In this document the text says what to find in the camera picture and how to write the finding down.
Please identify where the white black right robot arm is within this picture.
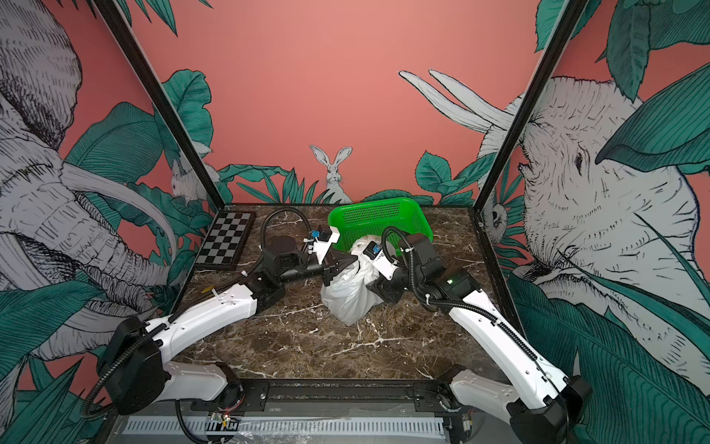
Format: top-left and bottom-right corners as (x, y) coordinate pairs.
(364, 227), (592, 443)

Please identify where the left black frame post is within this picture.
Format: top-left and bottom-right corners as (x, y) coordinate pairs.
(94, 0), (226, 210)

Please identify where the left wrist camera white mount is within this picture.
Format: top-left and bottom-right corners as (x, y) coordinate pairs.
(303, 226), (340, 265)

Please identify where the black frame post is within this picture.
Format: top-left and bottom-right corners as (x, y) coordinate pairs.
(94, 0), (226, 210)
(473, 0), (587, 216)

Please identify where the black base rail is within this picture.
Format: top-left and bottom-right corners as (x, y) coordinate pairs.
(176, 379), (468, 414)

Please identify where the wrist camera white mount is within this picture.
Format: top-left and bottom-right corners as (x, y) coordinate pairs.
(364, 240), (398, 281)
(303, 226), (340, 265)

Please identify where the right black frame post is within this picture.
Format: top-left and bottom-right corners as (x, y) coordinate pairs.
(473, 0), (587, 216)

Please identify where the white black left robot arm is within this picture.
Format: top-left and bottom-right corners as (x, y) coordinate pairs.
(95, 235), (358, 416)

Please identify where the white slotted cable duct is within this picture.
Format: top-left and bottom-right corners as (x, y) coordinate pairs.
(120, 415), (447, 440)

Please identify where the white plastic bag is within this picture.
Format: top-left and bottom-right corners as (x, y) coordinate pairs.
(321, 235), (384, 326)

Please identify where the black white checkerboard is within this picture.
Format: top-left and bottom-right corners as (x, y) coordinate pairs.
(194, 211), (256, 271)

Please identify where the green plastic basket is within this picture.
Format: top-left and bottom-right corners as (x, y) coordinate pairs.
(328, 197), (434, 252)

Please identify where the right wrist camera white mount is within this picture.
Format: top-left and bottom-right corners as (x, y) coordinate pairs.
(364, 240), (398, 281)

